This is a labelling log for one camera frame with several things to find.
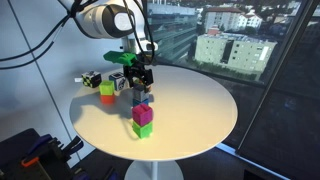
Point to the blue building block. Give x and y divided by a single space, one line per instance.
137 102

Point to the magenta building block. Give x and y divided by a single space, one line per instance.
142 114

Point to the zebra soft cube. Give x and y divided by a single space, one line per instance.
91 79

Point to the orange building block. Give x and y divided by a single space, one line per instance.
107 99

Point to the black clamp orange handle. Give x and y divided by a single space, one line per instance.
51 156

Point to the blue soft cube black square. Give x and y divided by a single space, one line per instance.
119 80

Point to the lime building block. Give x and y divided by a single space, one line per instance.
106 87

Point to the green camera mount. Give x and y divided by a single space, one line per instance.
123 58

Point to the white round table base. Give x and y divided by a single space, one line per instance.
143 170

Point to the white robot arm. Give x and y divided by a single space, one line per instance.
119 19

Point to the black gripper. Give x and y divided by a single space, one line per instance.
140 72

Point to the green building block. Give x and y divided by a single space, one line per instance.
142 131

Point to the grey building block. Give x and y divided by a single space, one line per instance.
139 93

